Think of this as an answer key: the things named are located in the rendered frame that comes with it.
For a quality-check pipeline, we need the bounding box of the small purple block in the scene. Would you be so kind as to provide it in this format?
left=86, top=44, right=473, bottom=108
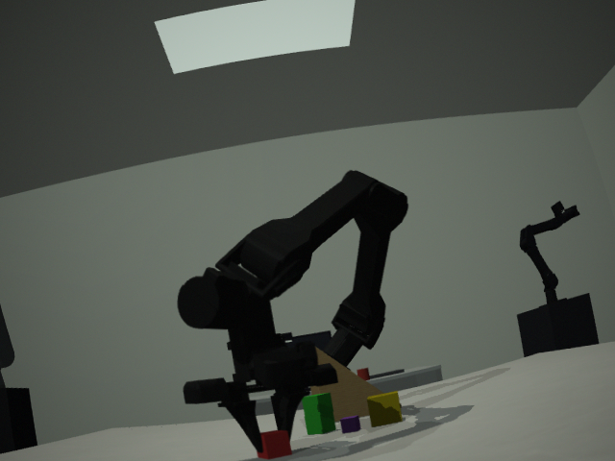
left=340, top=415, right=361, bottom=434

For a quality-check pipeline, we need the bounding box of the red block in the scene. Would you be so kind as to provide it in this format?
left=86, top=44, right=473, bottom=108
left=257, top=430, right=292, bottom=459

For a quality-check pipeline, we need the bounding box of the green block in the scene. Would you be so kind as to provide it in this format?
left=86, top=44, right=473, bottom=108
left=304, top=412, right=336, bottom=435
left=302, top=393, right=333, bottom=416

